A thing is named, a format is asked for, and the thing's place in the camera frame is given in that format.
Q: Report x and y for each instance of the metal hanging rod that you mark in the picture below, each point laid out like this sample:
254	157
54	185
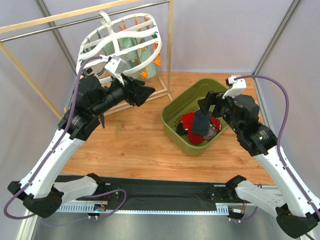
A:
84	20

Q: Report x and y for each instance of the white round clip hanger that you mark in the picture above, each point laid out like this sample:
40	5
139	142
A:
122	37

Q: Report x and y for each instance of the red panda sock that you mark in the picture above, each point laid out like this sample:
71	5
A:
216	124

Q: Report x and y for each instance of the grey sock red stripes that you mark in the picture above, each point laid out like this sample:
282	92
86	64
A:
212	132

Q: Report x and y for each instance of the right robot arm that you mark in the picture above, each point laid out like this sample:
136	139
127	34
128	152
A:
270	155

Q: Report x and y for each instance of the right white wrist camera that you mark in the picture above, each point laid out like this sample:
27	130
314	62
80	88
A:
236	85

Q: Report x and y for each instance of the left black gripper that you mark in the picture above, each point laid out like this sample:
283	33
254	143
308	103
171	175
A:
130	90

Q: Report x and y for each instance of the wooden drying rack frame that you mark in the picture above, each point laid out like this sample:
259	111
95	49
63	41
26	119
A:
165	92

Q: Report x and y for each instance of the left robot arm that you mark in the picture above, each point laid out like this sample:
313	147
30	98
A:
39	191

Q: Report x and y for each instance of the white sock black stripes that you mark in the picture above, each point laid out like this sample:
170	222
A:
97	70

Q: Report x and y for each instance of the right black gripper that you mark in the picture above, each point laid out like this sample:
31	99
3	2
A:
212	100

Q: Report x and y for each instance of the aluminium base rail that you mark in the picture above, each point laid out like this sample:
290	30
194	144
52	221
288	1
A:
99	210

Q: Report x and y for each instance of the navy blue sock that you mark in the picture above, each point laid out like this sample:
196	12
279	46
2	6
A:
201	123
102	120

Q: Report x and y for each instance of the olive green plastic basket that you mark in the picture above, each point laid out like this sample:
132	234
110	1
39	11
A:
178	116

